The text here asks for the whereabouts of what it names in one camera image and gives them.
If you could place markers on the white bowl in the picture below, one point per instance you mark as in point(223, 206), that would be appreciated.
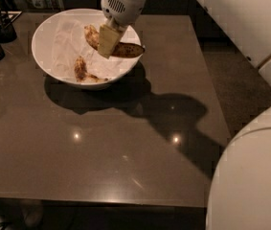
point(42, 45)

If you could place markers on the spotted banana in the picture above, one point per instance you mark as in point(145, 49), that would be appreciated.
point(122, 50)
point(82, 74)

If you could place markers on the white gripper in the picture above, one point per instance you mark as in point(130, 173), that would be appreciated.
point(124, 9)

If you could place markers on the white paper liner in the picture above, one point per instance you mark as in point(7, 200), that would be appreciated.
point(70, 43)

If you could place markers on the dark cabinet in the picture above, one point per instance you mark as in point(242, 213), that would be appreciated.
point(204, 26)

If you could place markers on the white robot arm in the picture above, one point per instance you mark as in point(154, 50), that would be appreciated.
point(240, 196)

